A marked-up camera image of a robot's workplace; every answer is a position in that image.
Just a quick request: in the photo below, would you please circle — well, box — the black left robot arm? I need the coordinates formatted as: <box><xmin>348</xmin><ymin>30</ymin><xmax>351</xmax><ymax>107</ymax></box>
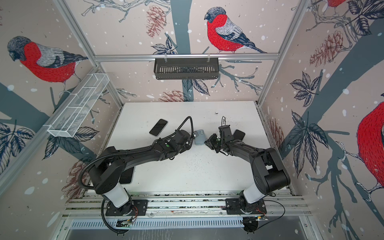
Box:
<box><xmin>87</xmin><ymin>130</ymin><xmax>195</xmax><ymax>208</ymax></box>

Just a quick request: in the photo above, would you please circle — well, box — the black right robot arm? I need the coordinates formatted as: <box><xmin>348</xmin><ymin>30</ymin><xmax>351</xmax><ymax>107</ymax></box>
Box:
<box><xmin>205</xmin><ymin>125</ymin><xmax>291</xmax><ymax>213</ymax></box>

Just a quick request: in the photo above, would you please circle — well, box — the black phone right side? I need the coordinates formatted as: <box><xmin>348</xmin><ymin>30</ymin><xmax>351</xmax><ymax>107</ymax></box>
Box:
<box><xmin>233</xmin><ymin>130</ymin><xmax>246</xmax><ymax>141</ymax></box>

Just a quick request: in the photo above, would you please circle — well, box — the black phone lower left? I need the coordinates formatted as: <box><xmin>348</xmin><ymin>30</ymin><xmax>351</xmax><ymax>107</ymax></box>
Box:
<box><xmin>119</xmin><ymin>167</ymin><xmax>135</xmax><ymax>185</ymax></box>

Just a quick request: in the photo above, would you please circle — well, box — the white mesh tray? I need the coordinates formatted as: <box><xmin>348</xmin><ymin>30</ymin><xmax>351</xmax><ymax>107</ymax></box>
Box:
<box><xmin>48</xmin><ymin>73</ymin><xmax>110</xmax><ymax>138</ymax></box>

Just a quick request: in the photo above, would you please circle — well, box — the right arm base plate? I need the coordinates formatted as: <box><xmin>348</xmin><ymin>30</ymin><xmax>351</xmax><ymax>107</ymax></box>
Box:
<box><xmin>222</xmin><ymin>199</ymin><xmax>267</xmax><ymax>215</ymax></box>

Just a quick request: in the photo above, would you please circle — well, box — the black right thin cable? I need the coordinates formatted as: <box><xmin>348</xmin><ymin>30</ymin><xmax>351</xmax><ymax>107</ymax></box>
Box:
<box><xmin>220</xmin><ymin>115</ymin><xmax>287</xmax><ymax>232</ymax></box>

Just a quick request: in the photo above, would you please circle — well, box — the black wire basket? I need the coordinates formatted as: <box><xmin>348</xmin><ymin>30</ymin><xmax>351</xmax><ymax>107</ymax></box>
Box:
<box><xmin>154</xmin><ymin>58</ymin><xmax>220</xmax><ymax>80</ymax></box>

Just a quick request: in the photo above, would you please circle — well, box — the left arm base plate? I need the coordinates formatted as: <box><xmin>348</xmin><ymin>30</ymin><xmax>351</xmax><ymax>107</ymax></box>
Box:
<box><xmin>106</xmin><ymin>200</ymin><xmax>149</xmax><ymax>217</ymax></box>

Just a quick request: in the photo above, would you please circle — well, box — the aluminium mounting rail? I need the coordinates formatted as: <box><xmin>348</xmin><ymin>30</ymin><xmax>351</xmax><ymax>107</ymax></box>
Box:
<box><xmin>63</xmin><ymin>190</ymin><xmax>312</xmax><ymax>218</ymax></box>

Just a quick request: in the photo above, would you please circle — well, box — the black left corrugated cable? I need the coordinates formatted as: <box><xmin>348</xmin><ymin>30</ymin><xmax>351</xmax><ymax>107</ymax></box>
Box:
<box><xmin>78</xmin><ymin>115</ymin><xmax>195</xmax><ymax>235</ymax></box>

